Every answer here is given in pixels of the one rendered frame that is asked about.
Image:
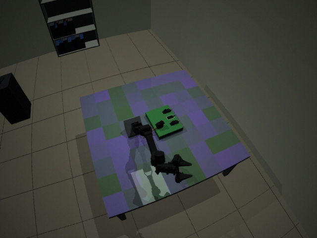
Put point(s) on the green flat deck plate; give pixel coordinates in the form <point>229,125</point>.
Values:
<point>171,126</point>

